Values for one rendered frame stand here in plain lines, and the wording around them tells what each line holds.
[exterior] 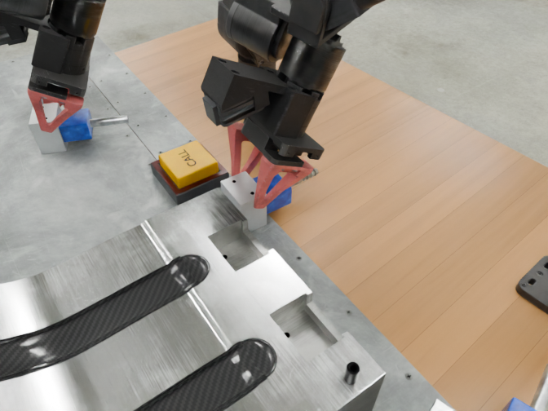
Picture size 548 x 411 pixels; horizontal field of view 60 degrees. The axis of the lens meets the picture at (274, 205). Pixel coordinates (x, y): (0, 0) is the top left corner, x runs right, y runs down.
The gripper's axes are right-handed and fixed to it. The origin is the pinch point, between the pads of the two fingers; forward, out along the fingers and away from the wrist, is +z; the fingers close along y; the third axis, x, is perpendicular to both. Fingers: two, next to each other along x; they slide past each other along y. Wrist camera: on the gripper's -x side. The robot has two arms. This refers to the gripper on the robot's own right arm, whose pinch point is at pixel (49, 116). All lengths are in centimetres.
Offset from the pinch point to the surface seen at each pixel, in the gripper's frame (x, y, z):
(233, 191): 20.3, 22.1, -12.0
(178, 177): 15.6, 16.2, -7.4
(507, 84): 196, -116, -10
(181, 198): 16.7, 17.5, -5.1
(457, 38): 196, -166, -10
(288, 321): 21.7, 41.2, -13.8
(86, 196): 6.3, 13.0, 1.9
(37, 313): 1.8, 37.0, -5.4
